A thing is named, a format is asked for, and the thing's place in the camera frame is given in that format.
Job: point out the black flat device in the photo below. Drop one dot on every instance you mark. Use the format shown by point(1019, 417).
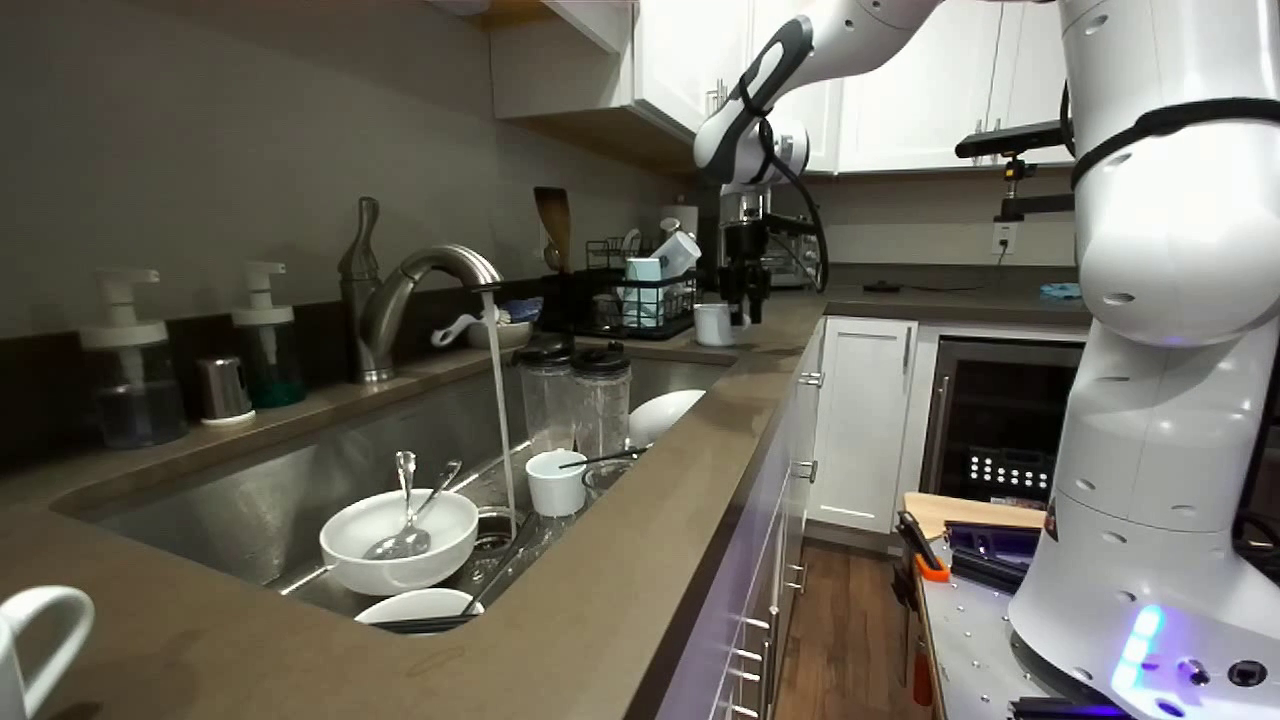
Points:
point(1000, 554)

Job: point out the metal utensil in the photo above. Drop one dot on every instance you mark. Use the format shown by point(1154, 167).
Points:
point(602, 456)

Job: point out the black bar camera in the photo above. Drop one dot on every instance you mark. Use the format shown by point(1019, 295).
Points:
point(1000, 136)

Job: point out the pale blue cup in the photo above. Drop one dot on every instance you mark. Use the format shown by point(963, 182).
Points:
point(641, 284)

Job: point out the white robot table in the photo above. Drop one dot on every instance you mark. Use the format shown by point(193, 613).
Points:
point(975, 653)

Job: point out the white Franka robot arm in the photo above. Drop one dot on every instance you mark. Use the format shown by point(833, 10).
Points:
point(1174, 401)

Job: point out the orange black clamp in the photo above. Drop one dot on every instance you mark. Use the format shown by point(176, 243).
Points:
point(926, 545)

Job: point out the lower kitchen cabinet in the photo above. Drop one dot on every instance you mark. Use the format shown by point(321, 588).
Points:
point(746, 533)

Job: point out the white upper cabinets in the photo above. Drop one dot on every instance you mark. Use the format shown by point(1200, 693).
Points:
point(893, 121)

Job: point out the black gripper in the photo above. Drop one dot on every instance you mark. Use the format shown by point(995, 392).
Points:
point(750, 250)

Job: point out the brushed metal faucet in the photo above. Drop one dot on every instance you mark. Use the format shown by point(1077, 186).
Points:
point(404, 273)

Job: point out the metal fork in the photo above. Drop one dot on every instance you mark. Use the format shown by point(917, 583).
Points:
point(404, 485)

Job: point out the white bowl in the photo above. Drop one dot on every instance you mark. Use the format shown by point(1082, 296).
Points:
point(398, 545)

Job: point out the toaster oven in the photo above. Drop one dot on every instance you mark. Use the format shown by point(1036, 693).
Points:
point(802, 262)

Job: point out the green soap dispenser white pump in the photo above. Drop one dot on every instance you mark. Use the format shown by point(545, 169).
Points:
point(268, 355)

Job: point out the white oval plate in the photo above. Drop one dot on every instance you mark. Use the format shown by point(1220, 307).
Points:
point(665, 412)

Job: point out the small metal cup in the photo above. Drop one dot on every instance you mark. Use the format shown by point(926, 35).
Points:
point(224, 388)

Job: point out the small white cup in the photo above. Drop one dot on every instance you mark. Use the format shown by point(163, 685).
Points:
point(555, 485)

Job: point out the black wine fridge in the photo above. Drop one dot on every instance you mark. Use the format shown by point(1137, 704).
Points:
point(995, 412)

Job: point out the wooden spatula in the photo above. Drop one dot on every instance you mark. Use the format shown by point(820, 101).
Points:
point(555, 227)

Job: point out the wooden board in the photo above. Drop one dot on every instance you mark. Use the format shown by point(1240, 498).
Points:
point(975, 512)

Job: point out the tall slim grey bottle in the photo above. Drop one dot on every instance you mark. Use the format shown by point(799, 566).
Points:
point(362, 283)

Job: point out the small white dish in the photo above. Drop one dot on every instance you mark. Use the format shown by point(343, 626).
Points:
point(422, 611)

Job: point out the white cabinet door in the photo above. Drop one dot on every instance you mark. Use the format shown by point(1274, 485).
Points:
point(866, 420)

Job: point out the clear soap dispenser white pump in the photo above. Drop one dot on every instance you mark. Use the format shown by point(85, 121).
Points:
point(131, 374)

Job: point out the white angular container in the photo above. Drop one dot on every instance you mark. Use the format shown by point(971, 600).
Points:
point(679, 253)

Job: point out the stainless steel sink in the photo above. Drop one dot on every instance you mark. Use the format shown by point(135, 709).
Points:
point(264, 492)

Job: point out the metal spoon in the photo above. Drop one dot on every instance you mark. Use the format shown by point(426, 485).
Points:
point(417, 512)

